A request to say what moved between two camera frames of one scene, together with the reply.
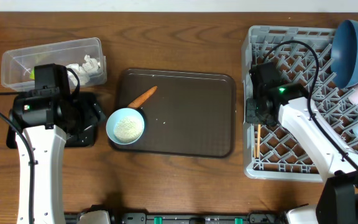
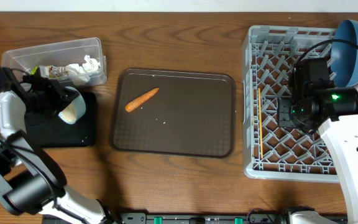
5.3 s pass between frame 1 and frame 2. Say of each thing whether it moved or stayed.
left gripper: moved
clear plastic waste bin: stayed
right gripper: moved
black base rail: stayed
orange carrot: stayed
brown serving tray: stayed
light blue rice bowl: moved
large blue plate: stayed
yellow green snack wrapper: stayed
